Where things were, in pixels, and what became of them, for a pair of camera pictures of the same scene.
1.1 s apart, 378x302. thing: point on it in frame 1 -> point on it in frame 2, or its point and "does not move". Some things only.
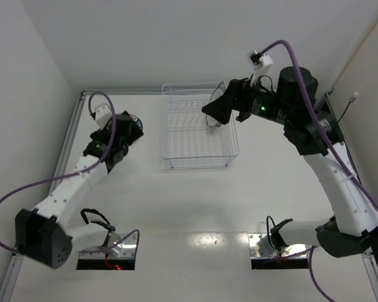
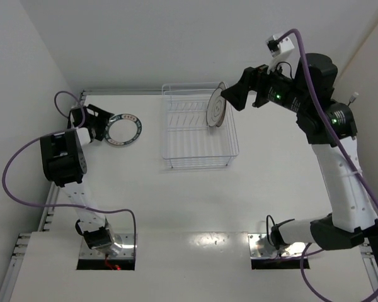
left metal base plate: [126, 250] does not move
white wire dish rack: [188, 139] does not move
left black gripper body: [126, 124] -> [92, 120]
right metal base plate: [254, 253] does not move
